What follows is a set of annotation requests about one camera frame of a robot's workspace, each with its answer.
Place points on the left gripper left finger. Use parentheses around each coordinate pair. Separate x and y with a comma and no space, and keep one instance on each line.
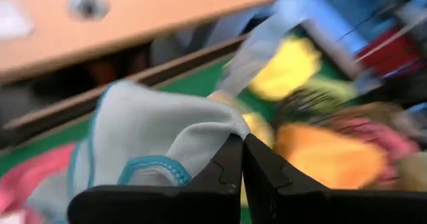
(187,204)

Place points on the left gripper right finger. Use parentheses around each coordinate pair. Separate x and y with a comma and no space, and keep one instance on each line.
(300,207)

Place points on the orange microfiber towel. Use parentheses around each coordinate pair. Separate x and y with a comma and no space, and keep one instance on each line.
(327,157)

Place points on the grey towel with teal edging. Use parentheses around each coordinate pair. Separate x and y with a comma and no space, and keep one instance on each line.
(150,124)

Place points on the yellow microfiber towel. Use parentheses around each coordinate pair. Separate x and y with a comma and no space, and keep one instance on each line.
(287,70)
(258,127)

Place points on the pink microfiber towel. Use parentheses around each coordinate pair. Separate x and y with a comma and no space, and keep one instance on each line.
(33,174)
(377,134)

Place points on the green table mat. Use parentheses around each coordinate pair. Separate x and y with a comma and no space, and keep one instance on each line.
(197,82)

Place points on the light wooden desk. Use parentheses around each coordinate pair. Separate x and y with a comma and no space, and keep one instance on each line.
(150,24)

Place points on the white rectangular desk plate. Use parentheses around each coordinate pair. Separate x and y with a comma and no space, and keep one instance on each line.
(13,20)

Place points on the black aluminium table frame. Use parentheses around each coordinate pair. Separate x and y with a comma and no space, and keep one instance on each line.
(166,70)

